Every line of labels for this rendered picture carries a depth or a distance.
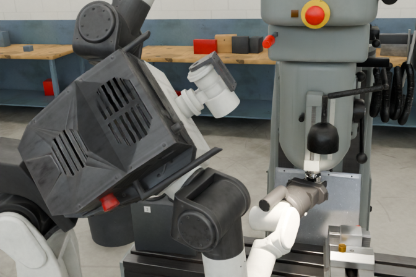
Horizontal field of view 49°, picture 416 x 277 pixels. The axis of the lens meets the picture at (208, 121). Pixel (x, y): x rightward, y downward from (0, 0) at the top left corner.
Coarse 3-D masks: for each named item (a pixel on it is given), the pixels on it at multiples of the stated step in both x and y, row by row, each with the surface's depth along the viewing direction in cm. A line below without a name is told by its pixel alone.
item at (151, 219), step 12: (132, 204) 150; (144, 204) 149; (156, 204) 148; (168, 204) 148; (132, 216) 152; (144, 216) 151; (156, 216) 150; (168, 216) 149; (144, 228) 153; (156, 228) 151; (168, 228) 150; (144, 240) 154; (156, 240) 153; (168, 240) 152; (168, 252) 154; (180, 252) 153; (192, 252) 151
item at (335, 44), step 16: (272, 32) 112; (288, 32) 110; (304, 32) 109; (320, 32) 108; (336, 32) 107; (352, 32) 106; (368, 32) 106; (272, 48) 113; (288, 48) 112; (304, 48) 111; (320, 48) 110; (336, 48) 109; (352, 48) 108; (368, 48) 109
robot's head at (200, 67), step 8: (208, 56) 93; (216, 56) 93; (192, 64) 96; (200, 64) 93; (208, 64) 94; (216, 64) 92; (224, 64) 95; (192, 72) 94; (200, 72) 92; (224, 72) 95; (224, 80) 93; (232, 80) 96; (232, 88) 94
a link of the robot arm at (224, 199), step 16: (208, 192) 89; (224, 192) 89; (240, 192) 92; (208, 208) 84; (224, 208) 86; (240, 208) 90; (224, 224) 85; (240, 224) 91; (224, 240) 89; (240, 240) 91; (208, 256) 91; (224, 256) 90
